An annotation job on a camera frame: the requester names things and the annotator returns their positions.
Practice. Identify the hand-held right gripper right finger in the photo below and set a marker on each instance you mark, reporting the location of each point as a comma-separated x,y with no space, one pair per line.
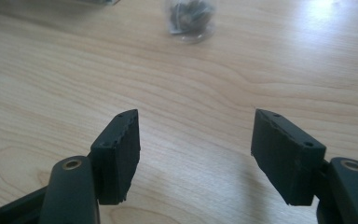
287,161

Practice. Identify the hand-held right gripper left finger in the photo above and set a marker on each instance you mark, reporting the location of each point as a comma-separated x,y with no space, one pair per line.
116,161

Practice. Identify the clear plastic cup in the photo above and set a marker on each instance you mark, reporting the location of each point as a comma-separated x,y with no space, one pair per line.
195,36

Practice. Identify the dark small metal parts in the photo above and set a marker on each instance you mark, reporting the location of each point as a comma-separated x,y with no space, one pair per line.
189,17

